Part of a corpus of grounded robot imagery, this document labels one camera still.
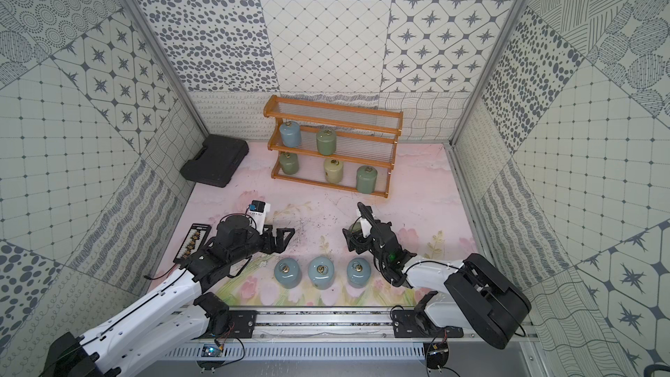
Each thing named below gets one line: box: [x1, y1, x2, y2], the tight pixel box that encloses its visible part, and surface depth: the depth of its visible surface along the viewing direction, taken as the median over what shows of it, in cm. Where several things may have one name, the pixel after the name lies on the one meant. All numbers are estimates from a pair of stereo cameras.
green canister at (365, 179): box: [355, 164, 378, 195], surface depth 100 cm
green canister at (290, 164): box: [279, 151, 300, 176], surface depth 106 cm
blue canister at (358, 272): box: [346, 257, 372, 289], surface depth 78 cm
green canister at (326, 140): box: [315, 128, 338, 157], surface depth 95 cm
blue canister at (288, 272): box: [273, 257, 303, 289], surface depth 78 cm
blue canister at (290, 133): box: [279, 120, 302, 149], surface depth 97 cm
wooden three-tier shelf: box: [263, 95, 404, 199], surface depth 102 cm
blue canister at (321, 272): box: [308, 255, 335, 291], surface depth 78 cm
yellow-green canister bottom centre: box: [323, 157, 344, 184], surface depth 103 cm
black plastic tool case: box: [179, 134, 249, 188], surface depth 108 cm
